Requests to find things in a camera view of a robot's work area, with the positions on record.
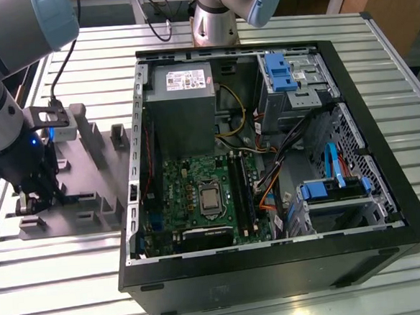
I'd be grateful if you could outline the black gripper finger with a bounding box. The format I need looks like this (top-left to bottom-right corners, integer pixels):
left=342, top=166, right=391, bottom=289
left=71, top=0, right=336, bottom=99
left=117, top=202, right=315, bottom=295
left=12, top=186, right=53, bottom=218
left=37, top=163, right=70, bottom=208

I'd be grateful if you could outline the RAM memory stick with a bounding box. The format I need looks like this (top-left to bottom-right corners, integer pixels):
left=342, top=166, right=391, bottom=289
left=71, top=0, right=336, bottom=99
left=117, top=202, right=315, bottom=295
left=59, top=193, right=96, bottom=204

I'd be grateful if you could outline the black RAM slot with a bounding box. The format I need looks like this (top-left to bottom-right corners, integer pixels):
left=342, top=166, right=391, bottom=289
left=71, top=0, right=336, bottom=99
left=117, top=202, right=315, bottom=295
left=227, top=152, right=247, bottom=236

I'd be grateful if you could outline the gray parts rack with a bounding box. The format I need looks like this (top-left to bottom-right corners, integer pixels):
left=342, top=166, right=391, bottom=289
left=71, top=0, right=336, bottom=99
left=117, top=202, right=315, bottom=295
left=11, top=99, right=139, bottom=241

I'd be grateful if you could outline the blue expansion slot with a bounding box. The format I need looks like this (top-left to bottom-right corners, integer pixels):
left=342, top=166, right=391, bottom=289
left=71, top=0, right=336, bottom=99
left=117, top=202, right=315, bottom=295
left=150, top=213, right=165, bottom=232

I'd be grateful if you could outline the green motherboard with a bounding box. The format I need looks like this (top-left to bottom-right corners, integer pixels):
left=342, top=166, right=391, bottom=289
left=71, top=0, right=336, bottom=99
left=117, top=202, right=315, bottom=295
left=137, top=149, right=275, bottom=255

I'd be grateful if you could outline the gray power supply unit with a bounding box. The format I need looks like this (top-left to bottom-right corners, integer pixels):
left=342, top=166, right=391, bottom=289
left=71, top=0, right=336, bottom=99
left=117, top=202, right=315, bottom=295
left=142, top=60, right=221, bottom=163

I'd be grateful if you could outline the CPU socket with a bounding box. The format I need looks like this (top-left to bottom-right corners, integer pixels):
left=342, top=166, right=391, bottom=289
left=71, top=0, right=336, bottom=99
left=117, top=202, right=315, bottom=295
left=196, top=178, right=227, bottom=222

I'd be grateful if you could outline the silver CPU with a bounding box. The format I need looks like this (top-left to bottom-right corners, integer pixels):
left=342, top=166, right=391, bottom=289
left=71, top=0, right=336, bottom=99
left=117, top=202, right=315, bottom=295
left=198, top=187, right=224, bottom=211

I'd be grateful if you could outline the black graphics card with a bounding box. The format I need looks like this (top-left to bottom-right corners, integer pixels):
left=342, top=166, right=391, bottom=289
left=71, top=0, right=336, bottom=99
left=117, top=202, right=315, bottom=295
left=181, top=224, right=236, bottom=250

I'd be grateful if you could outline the black open PC case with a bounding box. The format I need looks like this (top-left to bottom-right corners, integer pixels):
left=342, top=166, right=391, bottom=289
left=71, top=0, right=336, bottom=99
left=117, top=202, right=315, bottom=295
left=101, top=29, right=420, bottom=315

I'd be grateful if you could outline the blue drive bay latch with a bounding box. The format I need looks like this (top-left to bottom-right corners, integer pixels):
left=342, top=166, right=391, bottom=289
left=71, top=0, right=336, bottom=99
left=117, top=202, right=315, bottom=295
left=264, top=50, right=299, bottom=93

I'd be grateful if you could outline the blue disk carrier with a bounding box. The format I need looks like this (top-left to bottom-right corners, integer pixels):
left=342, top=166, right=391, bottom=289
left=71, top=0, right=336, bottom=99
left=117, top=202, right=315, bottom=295
left=300, top=175, right=372, bottom=201

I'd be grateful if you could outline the silver drive cage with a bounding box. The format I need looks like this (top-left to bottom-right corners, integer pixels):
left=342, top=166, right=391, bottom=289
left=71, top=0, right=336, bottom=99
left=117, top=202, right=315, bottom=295
left=255, top=46, right=342, bottom=135

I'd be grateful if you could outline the wooden cabinet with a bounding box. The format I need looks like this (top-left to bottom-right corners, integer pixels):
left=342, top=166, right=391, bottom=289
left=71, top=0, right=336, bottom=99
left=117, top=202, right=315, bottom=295
left=341, top=0, right=420, bottom=73

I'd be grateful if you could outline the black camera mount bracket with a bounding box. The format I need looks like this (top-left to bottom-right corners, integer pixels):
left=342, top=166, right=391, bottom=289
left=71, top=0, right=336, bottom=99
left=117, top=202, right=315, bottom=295
left=22, top=104, right=70, bottom=131

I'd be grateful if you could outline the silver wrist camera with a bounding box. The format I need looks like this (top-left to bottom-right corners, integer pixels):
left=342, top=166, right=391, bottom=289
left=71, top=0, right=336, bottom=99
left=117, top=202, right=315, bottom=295
left=46, top=106, right=79, bottom=144

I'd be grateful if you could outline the black camera cable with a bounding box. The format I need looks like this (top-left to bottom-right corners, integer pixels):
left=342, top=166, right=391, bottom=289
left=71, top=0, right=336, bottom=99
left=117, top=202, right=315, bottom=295
left=45, top=40, right=81, bottom=105

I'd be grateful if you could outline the yellow wire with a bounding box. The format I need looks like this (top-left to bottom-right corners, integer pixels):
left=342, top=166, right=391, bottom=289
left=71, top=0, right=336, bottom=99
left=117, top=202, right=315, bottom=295
left=211, top=81, right=248, bottom=140

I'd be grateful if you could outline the orange cable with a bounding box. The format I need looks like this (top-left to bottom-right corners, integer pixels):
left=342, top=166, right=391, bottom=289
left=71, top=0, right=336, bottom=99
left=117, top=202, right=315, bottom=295
left=257, top=183, right=283, bottom=212

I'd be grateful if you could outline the black cable bundle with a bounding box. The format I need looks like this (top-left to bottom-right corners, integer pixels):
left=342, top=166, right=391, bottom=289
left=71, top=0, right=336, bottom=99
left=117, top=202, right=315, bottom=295
left=253, top=104, right=342, bottom=191

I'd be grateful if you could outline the blue flat data cable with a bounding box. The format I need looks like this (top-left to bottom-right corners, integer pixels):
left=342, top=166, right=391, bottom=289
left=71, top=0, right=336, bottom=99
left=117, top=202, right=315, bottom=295
left=323, top=141, right=346, bottom=188

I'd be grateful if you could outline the silver disk bay bracket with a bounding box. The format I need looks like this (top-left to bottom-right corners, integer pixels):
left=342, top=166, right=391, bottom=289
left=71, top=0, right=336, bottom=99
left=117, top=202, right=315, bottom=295
left=295, top=186, right=406, bottom=237

